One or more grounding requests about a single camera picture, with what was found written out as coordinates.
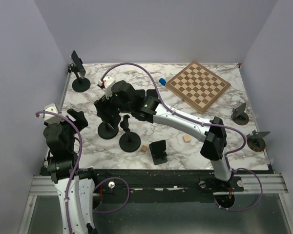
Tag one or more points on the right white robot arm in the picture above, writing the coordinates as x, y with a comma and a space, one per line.
210, 132

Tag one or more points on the far left phone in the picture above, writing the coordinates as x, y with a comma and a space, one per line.
77, 65

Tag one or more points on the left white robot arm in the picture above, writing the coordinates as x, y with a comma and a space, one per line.
66, 170

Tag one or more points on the wooden chessboard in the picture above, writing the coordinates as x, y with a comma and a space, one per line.
198, 86

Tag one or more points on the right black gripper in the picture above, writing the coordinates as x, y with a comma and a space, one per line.
102, 105

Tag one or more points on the brown wooden cube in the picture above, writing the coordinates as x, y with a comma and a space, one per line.
144, 148

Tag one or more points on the round stand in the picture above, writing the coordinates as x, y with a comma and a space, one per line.
79, 84
239, 116
105, 131
255, 140
129, 141

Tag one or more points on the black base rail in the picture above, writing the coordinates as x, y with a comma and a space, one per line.
145, 186

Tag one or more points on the light wooden cube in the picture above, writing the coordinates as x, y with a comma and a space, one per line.
187, 138

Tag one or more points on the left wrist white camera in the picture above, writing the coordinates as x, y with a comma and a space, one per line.
48, 114

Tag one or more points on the aluminium extrusion rail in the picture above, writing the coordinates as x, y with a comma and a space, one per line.
242, 184

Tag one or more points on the black phone blue edge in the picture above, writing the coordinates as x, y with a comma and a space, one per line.
151, 93

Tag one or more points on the blue plastic cap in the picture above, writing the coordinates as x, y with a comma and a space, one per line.
162, 81

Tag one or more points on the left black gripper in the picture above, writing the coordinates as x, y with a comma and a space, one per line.
81, 121

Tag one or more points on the black folding phone stand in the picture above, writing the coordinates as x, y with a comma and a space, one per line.
158, 152

